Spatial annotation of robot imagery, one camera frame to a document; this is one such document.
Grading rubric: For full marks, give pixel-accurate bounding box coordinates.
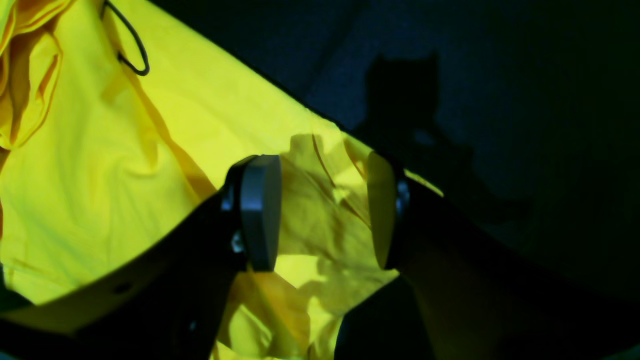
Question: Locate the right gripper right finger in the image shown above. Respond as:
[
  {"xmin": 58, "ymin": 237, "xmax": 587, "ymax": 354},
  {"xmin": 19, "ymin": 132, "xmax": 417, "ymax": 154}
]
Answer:
[{"xmin": 365, "ymin": 152, "xmax": 639, "ymax": 360}]

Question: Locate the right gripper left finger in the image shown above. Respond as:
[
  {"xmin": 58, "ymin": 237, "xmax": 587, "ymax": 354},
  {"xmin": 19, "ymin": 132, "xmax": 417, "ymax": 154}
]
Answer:
[{"xmin": 1, "ymin": 155, "xmax": 282, "ymax": 360}]

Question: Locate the yellow t-shirt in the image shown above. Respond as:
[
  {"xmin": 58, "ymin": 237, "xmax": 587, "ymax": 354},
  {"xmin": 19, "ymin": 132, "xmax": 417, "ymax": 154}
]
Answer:
[{"xmin": 0, "ymin": 0, "xmax": 446, "ymax": 360}]

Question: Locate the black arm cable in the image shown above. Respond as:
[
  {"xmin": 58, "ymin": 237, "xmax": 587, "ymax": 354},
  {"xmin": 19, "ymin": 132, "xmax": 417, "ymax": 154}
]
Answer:
[{"xmin": 100, "ymin": 0, "xmax": 151, "ymax": 77}]

